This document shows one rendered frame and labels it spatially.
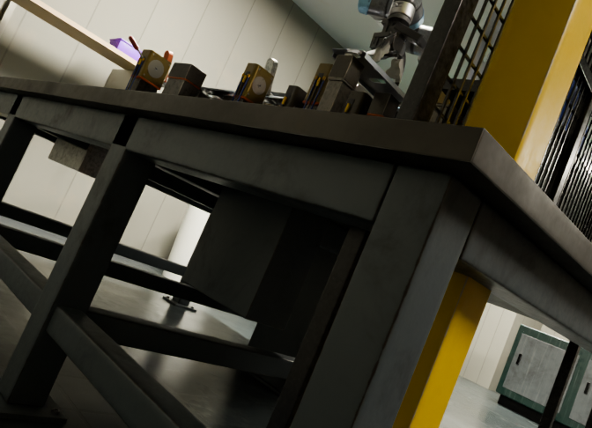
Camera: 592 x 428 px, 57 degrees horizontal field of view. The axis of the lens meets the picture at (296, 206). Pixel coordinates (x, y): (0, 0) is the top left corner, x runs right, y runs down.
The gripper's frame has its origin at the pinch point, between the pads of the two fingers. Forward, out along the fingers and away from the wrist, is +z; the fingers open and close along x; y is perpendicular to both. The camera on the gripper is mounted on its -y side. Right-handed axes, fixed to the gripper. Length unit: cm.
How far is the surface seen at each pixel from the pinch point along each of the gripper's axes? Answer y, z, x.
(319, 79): 5.9, 12.2, 20.7
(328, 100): -13.2, 26.2, 35.1
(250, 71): 40.3, 6.1, 17.0
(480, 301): -62, 63, 41
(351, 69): -16.2, 17.9, 34.5
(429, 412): -60, 81, 44
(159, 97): -3, 43, 69
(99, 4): 310, -93, -37
